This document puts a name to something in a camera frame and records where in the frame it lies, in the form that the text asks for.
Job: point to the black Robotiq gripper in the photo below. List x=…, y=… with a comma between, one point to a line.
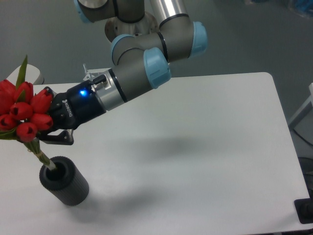
x=68, y=110

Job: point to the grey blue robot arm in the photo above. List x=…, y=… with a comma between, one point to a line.
x=141, y=64

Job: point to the white metal frame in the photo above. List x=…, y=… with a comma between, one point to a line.
x=302, y=111

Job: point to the white chair seat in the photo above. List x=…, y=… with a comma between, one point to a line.
x=33, y=75

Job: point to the red tulip bouquet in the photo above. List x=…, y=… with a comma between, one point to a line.
x=24, y=115

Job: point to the black table clamp mount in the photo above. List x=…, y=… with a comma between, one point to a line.
x=304, y=209

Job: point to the dark grey ribbed vase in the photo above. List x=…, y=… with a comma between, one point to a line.
x=65, y=182

